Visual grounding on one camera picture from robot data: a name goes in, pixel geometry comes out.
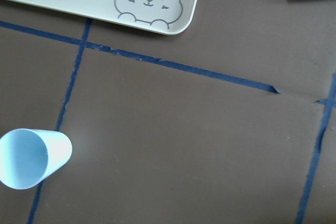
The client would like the light blue cup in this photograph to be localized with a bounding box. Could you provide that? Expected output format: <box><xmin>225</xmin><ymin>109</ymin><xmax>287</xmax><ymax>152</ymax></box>
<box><xmin>1</xmin><ymin>129</ymin><xmax>72</xmax><ymax>190</ymax></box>

